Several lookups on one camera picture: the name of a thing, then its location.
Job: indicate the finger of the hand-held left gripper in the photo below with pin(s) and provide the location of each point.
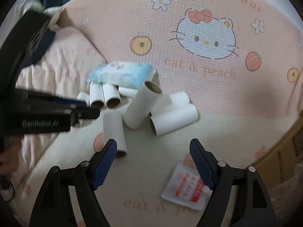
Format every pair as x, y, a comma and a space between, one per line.
56, 99
85, 114

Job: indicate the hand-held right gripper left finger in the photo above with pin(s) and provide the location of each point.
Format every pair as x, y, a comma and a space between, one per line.
105, 164

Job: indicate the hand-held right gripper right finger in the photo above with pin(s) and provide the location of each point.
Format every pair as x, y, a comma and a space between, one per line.
201, 164

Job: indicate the pile of white paper rolls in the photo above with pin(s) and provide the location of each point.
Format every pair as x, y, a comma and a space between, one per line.
111, 94

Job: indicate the brown cardboard box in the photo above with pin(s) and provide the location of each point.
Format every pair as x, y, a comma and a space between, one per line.
281, 165

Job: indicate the person's left hand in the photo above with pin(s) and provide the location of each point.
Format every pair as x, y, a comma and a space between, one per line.
9, 158

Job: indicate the white sachet with red print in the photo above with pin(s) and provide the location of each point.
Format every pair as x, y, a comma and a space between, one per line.
182, 189

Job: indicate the dark blue cloth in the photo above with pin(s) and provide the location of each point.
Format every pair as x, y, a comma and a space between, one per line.
45, 43

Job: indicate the pink floral bed sheet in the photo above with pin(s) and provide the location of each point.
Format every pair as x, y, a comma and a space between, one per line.
71, 52

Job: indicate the blue tissue packet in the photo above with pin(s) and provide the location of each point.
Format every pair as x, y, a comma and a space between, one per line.
120, 74

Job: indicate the white cloth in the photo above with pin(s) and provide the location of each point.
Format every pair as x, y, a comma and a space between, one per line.
51, 10

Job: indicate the pink cat-print blanket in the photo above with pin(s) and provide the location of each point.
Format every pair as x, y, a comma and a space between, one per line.
213, 99

